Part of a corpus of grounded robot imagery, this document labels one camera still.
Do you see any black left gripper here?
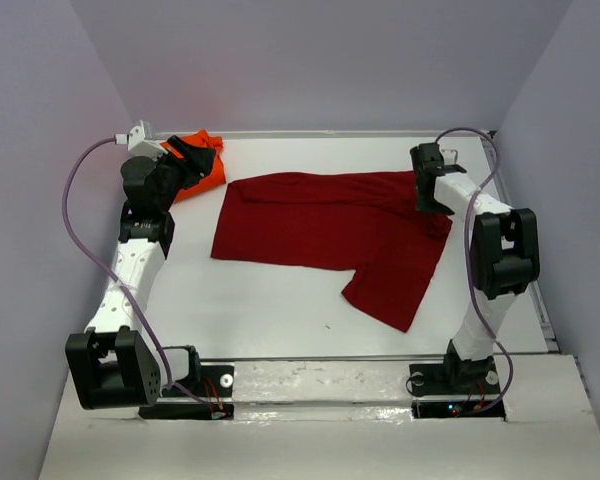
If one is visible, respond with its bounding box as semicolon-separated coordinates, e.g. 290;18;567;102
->
147;136;217;212

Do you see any dark red t shirt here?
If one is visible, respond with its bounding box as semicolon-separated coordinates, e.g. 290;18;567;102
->
211;171;452;332

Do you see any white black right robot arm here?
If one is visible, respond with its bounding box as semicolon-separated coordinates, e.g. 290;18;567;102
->
409;142;540;397

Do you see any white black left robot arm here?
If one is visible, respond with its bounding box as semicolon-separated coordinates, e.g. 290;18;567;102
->
62;130;216;410

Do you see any orange t shirt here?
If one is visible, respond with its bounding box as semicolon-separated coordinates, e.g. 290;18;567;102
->
161;129;226;202

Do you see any white front panel board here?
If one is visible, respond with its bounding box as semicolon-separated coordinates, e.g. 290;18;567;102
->
41;355;600;479

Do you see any white table edge rail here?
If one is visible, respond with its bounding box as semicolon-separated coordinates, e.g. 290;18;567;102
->
138;129;496;139

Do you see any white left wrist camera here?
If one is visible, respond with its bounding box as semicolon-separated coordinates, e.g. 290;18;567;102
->
114;120;167;159

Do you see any right side aluminium rail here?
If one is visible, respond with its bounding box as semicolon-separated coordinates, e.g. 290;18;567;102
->
482;136;560;353

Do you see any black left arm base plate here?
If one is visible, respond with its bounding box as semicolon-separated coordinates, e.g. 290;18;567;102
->
138;362;235;421

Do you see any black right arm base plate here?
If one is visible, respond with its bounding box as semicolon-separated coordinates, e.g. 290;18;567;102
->
405;358;506;420

